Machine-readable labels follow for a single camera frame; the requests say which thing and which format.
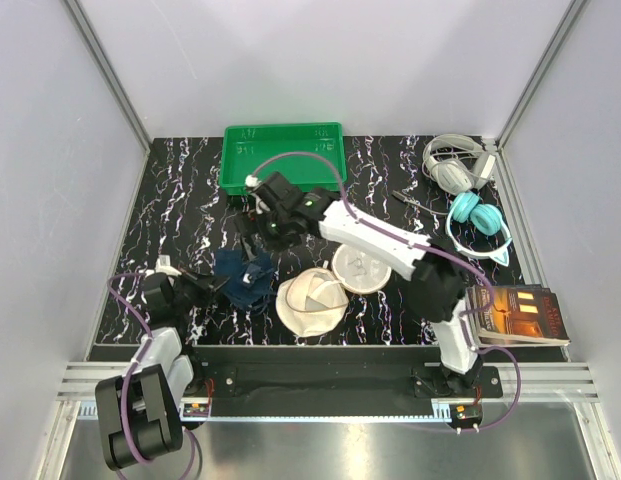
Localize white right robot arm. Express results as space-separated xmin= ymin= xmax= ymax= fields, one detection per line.
xmin=243 ymin=172 xmax=483 ymax=397

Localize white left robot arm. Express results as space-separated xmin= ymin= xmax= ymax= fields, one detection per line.
xmin=95 ymin=267 xmax=230 ymax=476

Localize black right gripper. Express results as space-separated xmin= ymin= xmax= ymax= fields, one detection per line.
xmin=235 ymin=207 xmax=303 ymax=265

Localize white grey headphones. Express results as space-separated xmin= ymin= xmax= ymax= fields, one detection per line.
xmin=422 ymin=134 xmax=496 ymax=195

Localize green plastic tray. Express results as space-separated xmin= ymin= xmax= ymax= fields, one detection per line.
xmin=219 ymin=122 xmax=348 ymax=195

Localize left aluminium frame post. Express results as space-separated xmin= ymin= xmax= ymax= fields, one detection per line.
xmin=61 ymin=0 xmax=152 ymax=151

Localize dark orange book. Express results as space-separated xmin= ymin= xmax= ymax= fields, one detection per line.
xmin=469 ymin=284 xmax=571 ymax=347

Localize aluminium frame post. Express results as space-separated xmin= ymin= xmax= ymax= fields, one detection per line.
xmin=61 ymin=0 xmax=152 ymax=151
xmin=494 ymin=0 xmax=594 ymax=151

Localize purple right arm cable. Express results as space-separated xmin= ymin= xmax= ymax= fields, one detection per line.
xmin=245 ymin=151 xmax=522 ymax=434

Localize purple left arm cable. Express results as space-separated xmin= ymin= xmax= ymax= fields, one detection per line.
xmin=105 ymin=272 xmax=199 ymax=480

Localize dark blue bra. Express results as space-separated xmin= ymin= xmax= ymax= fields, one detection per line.
xmin=213 ymin=249 xmax=276 ymax=313

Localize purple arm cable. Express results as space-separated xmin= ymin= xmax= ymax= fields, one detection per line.
xmin=105 ymin=272 xmax=199 ymax=480
xmin=245 ymin=151 xmax=522 ymax=434

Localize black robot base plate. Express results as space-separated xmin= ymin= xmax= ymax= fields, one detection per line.
xmin=190 ymin=346 xmax=503 ymax=420

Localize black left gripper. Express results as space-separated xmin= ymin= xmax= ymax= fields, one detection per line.
xmin=171 ymin=267 xmax=228 ymax=314

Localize teal cat ear headphones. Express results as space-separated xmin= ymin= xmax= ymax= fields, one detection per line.
xmin=445 ymin=191 xmax=513 ymax=267

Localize right aluminium frame post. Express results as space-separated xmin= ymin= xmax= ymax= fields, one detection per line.
xmin=494 ymin=0 xmax=594 ymax=151

